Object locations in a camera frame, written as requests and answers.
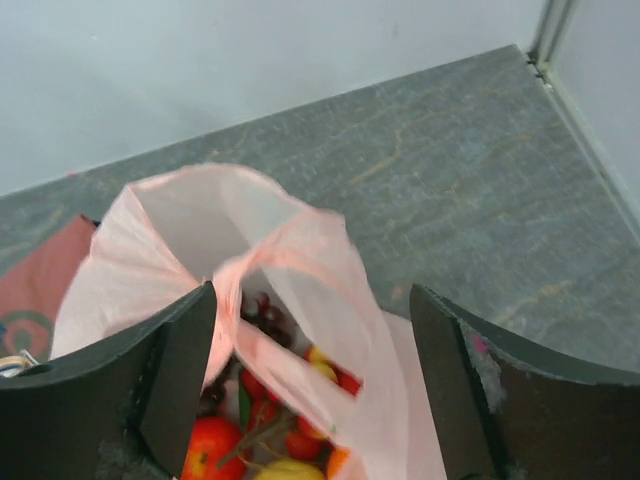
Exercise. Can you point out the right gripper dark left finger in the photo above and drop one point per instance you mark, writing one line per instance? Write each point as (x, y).
(121, 408)

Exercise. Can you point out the small red yellow peach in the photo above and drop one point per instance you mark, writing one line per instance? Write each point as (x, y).
(332, 371)

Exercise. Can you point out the dark red grape bunch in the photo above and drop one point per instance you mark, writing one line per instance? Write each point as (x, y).
(257, 310)

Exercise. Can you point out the red apple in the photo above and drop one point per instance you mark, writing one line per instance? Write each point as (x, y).
(212, 438)

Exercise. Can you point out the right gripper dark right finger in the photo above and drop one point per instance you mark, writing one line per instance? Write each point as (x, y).
(506, 407)

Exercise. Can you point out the right aluminium frame post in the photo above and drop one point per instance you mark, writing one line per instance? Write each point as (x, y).
(587, 54)

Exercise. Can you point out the pink plastic bag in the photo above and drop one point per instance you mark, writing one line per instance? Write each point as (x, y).
(165, 235)

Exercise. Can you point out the orange fruit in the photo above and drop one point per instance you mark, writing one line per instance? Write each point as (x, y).
(336, 460)

